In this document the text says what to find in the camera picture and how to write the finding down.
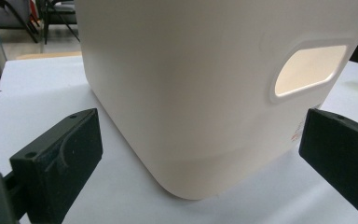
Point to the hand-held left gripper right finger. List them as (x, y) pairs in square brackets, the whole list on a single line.
[(341, 155)]

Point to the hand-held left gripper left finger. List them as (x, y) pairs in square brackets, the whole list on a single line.
[(56, 168)]

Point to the white plastic storage bin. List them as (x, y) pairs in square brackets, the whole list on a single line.
[(199, 93)]

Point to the black metal stand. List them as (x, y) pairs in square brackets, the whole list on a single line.
[(18, 18)]

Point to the dark chair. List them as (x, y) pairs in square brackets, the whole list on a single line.
[(59, 14)]

